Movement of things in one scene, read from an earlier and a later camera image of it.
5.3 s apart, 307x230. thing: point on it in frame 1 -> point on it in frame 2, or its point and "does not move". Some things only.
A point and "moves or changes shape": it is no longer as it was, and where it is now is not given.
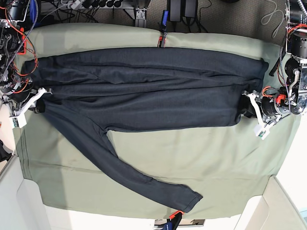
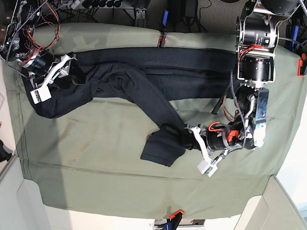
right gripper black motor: x=19 y=92 -> x=46 y=69
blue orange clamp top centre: x=161 y=42 does not move
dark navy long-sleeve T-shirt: x=105 y=89 moves or changes shape
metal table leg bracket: x=140 y=13 does not move
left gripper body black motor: x=274 y=102 -> x=238 y=133
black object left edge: x=4 y=155 does not move
